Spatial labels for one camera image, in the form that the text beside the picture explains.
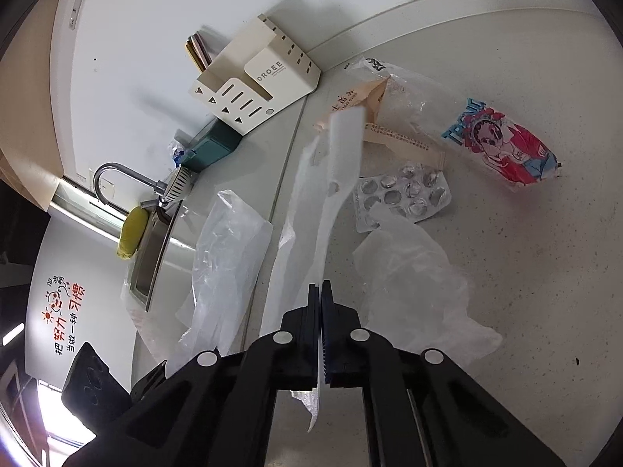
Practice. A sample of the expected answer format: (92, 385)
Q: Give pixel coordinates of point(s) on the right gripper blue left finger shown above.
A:
(298, 359)

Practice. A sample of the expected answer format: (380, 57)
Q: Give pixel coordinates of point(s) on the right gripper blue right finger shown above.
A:
(342, 368)

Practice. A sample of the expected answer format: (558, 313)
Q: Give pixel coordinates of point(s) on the long white plastic strip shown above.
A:
(328, 171)

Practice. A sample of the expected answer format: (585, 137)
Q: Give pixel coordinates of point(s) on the silver pill blister pack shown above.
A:
(414, 191)

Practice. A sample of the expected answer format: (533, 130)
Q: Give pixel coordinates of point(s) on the beige printed paper wrapper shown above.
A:
(386, 126)

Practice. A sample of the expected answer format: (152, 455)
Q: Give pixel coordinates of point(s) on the clear printed plastic bag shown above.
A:
(431, 107)

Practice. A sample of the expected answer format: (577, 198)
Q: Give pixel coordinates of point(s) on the blue red snack wrapper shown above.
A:
(505, 147)

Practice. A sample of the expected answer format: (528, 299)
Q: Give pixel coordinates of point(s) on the yellow sponge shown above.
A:
(131, 233)

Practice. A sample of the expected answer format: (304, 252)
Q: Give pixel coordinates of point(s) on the steel sink basin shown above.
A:
(151, 252)

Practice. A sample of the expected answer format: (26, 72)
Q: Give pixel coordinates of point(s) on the chrome sink faucet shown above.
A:
(166, 193)

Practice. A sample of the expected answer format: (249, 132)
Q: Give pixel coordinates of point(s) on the green box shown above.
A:
(215, 142)

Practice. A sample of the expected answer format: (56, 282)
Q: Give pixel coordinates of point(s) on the cream utensil holder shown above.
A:
(258, 74)

